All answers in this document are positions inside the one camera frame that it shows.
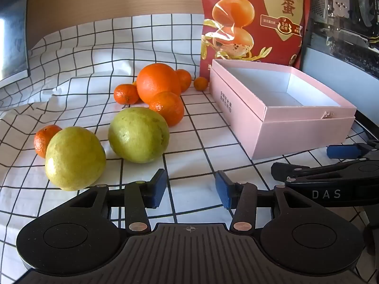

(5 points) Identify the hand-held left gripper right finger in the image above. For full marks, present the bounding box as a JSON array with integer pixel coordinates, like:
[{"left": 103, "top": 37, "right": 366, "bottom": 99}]
[{"left": 215, "top": 170, "right": 326, "bottom": 235}]

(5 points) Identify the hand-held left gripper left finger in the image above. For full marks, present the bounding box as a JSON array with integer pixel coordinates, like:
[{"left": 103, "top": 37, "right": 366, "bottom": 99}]
[{"left": 56, "top": 169, "right": 168, "bottom": 235}]

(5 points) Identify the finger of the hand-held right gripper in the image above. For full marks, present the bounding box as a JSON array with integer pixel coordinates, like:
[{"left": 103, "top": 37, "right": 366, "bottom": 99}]
[
  {"left": 271, "top": 157, "right": 379, "bottom": 182},
  {"left": 326, "top": 140, "right": 379, "bottom": 159}
]

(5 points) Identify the green citrus fruit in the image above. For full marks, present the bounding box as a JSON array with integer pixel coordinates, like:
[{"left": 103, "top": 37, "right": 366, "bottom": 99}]
[
  {"left": 108, "top": 107, "right": 170, "bottom": 164},
  {"left": 45, "top": 126, "right": 106, "bottom": 191}
]

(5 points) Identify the pink cardboard box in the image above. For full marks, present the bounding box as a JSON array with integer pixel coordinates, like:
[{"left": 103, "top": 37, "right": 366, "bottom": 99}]
[{"left": 209, "top": 58, "right": 357, "bottom": 160}]

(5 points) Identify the large orange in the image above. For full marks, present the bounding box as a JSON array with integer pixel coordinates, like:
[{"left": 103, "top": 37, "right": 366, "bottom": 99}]
[{"left": 136, "top": 63, "right": 182, "bottom": 105}]

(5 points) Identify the small orange mandarin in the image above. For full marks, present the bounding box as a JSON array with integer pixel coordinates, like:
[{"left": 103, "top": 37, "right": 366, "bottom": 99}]
[{"left": 194, "top": 76, "right": 209, "bottom": 92}]

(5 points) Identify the dark printed box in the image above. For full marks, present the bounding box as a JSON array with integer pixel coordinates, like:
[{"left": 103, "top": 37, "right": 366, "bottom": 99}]
[{"left": 299, "top": 0, "right": 379, "bottom": 80}]

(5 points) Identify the white black checked tablecloth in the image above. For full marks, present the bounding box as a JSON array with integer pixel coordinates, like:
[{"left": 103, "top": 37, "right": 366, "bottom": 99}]
[{"left": 0, "top": 13, "right": 379, "bottom": 261}]

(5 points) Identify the red snack bag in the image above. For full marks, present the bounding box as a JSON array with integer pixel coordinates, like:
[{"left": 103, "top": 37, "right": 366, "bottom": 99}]
[{"left": 199, "top": 0, "right": 312, "bottom": 79}]

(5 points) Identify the dark monitor screen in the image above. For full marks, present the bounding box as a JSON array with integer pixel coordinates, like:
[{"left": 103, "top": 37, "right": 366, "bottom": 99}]
[{"left": 0, "top": 0, "right": 32, "bottom": 80}]

